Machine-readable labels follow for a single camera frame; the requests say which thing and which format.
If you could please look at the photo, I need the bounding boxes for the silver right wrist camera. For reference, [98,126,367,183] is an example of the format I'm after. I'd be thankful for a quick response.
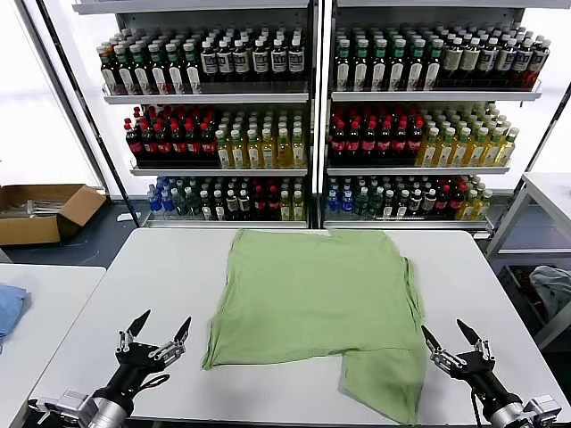
[521,394,564,423]

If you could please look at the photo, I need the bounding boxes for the dark bottle beige label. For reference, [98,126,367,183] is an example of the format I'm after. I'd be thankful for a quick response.
[441,37,465,88]
[459,37,483,88]

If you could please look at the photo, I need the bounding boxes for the white metal frame table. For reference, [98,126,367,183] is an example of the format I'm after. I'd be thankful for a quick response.
[484,171,571,351]

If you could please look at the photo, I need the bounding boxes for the green polo shirt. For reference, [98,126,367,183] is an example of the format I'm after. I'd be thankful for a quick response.
[201,228,427,425]

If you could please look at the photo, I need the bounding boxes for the blue folded cloth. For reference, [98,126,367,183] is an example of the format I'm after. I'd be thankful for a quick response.
[0,282,31,353]

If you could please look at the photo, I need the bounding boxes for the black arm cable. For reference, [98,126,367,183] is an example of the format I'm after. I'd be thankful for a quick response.
[133,373,171,400]
[470,386,487,428]

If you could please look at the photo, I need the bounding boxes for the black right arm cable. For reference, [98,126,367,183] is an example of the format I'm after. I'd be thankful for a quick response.
[470,386,487,428]

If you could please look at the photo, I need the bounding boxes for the dark bottle gray label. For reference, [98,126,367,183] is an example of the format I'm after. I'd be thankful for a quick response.
[476,37,501,88]
[510,38,536,89]
[525,39,551,89]
[492,37,518,88]

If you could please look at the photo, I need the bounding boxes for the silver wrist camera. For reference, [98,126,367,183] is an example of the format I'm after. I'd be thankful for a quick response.
[27,388,93,420]
[521,394,564,423]

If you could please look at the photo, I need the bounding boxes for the dark bottle navy label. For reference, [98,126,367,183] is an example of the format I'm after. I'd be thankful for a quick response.
[287,37,307,84]
[233,38,252,84]
[269,38,289,84]
[252,38,270,84]
[216,38,236,84]
[199,38,219,84]

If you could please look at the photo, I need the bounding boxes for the pale blue cloth bundle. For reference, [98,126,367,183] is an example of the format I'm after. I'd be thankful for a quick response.
[529,266,571,320]

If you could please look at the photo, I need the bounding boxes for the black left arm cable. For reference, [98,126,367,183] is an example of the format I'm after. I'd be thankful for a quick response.
[133,373,171,400]

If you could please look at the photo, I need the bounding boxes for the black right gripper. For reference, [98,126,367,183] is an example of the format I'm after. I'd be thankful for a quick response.
[420,317,522,415]

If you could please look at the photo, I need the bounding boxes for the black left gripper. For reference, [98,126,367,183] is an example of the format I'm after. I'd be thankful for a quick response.
[94,309,193,405]

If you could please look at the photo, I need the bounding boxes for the gray metal shelf rack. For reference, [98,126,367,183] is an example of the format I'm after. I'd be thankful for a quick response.
[71,0,319,229]
[327,0,571,231]

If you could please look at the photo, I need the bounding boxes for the black window frame post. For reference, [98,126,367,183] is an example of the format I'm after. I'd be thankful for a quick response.
[35,0,142,228]
[519,84,571,197]

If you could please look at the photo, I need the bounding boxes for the brown cardboard box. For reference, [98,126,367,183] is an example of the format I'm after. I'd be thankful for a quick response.
[0,183,107,246]

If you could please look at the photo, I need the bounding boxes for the clear packed metal rods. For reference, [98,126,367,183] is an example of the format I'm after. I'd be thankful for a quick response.
[24,199,62,219]

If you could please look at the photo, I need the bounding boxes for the dark bottle green cap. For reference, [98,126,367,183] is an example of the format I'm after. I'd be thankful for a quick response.
[113,44,136,96]
[371,38,391,93]
[182,41,203,95]
[352,38,372,93]
[408,38,428,93]
[390,38,410,93]
[335,38,353,93]
[164,42,186,95]
[128,44,152,95]
[423,38,446,92]
[99,45,119,96]
[146,43,170,95]

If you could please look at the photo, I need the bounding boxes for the gray metal shelf board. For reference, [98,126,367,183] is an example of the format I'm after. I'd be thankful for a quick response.
[336,0,571,10]
[327,165,512,177]
[140,218,310,229]
[73,0,310,13]
[323,218,494,231]
[103,91,310,105]
[129,165,309,177]
[330,79,544,103]

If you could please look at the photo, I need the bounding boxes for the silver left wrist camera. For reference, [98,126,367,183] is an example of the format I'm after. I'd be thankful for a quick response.
[27,388,93,420]

